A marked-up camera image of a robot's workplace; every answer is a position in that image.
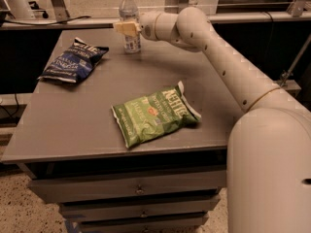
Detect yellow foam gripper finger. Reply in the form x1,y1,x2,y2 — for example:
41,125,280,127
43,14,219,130
113,20,141,37

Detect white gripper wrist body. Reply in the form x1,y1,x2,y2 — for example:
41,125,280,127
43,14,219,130
139,12,157,41

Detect clear blue-label plastic bottle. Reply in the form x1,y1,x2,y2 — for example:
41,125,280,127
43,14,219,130
119,0,141,53

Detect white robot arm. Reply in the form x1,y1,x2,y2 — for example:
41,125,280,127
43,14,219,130
114,7,311,233

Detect blue chip bag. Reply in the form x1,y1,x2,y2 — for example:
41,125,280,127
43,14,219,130
40,38,109,83

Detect green Kettle chip bag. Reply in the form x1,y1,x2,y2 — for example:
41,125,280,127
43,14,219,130
112,82,201,149

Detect grey drawer cabinet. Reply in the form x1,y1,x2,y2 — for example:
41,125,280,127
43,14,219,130
3,30,241,233

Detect white pipe top left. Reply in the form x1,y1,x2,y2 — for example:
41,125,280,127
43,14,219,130
6,0,35,19

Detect top grey drawer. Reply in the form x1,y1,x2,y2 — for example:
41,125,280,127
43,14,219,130
29,170,226,203

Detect grey drawer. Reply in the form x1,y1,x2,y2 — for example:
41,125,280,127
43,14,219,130
79,213,208,233
29,170,226,203
60,193,220,222

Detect middle grey drawer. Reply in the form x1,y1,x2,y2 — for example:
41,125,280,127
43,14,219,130
60,193,220,222

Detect bottom grey drawer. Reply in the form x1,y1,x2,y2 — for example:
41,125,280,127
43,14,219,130
79,213,208,233

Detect grey metal rail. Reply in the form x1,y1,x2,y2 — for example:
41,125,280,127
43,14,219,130
0,11,311,30

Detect black cable on rail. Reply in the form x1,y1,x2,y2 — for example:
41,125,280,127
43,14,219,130
4,15,91,26

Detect metal bracket post left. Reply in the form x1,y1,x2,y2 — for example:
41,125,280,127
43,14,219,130
51,0,70,22

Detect black cable left floor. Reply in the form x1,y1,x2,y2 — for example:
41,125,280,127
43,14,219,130
0,93,21,121

